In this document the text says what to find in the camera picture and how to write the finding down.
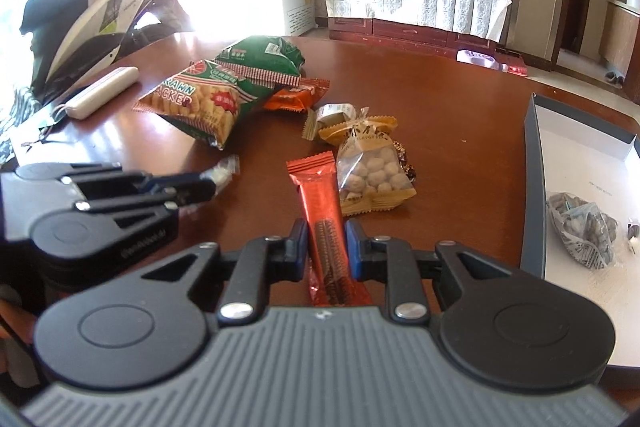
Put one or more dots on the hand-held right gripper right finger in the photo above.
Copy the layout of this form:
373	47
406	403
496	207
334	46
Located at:
353	252

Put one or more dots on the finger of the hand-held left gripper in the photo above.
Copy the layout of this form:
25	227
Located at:
150	209
180	188

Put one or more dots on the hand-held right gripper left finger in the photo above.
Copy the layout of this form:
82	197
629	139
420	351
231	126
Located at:
298	252

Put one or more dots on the small white candy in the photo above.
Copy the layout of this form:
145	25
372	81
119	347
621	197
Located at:
225	172

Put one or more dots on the red snack bar packet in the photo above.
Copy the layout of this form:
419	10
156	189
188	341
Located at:
320	197

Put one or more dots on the brown white cake packet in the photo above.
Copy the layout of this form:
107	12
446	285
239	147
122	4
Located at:
334	113

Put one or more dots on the orange snack packet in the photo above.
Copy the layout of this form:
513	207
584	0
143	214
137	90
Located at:
295	96

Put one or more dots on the dark grey cardboard box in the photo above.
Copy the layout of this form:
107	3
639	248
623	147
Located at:
575	167

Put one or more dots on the clear peanut packet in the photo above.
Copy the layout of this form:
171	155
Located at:
372	177

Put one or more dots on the green cracker packet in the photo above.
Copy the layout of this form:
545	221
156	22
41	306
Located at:
200	102

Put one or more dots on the black white patterned cloth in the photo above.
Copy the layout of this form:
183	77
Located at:
20	122

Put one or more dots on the yellow pastry packet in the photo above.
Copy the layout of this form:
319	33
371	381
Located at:
372	129

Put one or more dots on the white power bank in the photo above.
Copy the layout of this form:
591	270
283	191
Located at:
100	89

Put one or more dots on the green snack packet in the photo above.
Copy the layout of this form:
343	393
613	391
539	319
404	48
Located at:
260	52

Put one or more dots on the brown wooden television cabinet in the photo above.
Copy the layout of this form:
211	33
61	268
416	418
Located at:
410	34

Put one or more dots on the white detergent bottle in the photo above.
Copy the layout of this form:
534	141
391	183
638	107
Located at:
477	58

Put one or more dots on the red floor scale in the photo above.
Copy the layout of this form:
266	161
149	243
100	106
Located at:
515	70

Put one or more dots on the white lace cloth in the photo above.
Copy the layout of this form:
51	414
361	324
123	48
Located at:
415	2

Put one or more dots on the pair of slippers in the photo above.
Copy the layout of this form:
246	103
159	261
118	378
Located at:
615	78

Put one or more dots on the wooden kitchen cabinet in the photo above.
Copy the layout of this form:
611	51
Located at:
620	37

